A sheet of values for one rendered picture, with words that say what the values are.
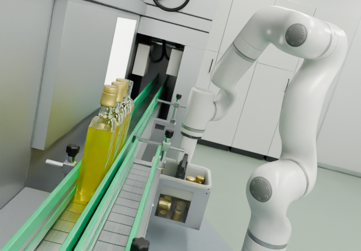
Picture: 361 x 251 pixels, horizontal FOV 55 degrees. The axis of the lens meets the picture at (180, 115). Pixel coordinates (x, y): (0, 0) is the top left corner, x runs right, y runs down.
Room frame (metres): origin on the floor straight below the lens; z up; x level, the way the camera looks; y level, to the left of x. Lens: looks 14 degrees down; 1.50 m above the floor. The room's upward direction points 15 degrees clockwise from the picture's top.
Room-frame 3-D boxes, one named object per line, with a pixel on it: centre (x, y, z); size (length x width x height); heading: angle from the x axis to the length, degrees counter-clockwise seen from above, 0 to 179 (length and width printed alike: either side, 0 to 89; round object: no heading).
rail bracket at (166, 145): (1.05, 0.04, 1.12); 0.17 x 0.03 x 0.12; 91
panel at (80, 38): (1.19, 0.31, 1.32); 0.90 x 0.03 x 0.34; 1
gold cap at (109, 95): (0.76, 0.17, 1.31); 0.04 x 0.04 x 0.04
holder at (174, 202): (1.17, -0.03, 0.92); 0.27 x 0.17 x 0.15; 91
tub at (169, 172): (1.17, -0.05, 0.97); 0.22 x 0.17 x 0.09; 91
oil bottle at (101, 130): (0.76, 0.17, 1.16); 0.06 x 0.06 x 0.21; 1
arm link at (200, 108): (1.17, -0.06, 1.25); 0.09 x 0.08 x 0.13; 132
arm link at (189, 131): (1.17, -0.05, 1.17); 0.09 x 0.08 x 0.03; 179
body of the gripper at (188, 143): (1.16, -0.05, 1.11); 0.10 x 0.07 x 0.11; 179
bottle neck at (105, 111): (0.76, 0.17, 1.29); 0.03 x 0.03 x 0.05
